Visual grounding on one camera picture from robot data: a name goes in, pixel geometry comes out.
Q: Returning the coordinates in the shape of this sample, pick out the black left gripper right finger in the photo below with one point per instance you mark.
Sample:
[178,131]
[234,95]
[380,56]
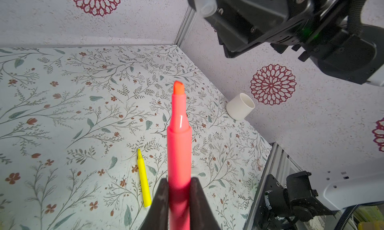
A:
[201,216]

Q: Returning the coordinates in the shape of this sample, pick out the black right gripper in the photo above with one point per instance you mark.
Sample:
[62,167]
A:
[331,33]

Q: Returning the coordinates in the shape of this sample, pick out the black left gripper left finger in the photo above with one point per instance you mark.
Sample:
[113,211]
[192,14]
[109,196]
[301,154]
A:
[158,214]

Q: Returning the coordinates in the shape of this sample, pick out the pink highlighter pen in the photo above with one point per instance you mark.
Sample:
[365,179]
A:
[179,144]

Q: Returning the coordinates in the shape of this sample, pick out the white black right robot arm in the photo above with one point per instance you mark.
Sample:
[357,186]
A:
[311,74]

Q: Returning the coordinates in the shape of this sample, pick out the yellow highlighter right of pile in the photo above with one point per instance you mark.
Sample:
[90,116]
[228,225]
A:
[147,200]

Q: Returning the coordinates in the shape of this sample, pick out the white mug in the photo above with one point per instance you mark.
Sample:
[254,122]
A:
[240,107]

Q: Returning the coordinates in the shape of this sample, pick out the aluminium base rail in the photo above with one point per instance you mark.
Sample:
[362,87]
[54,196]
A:
[279,166]

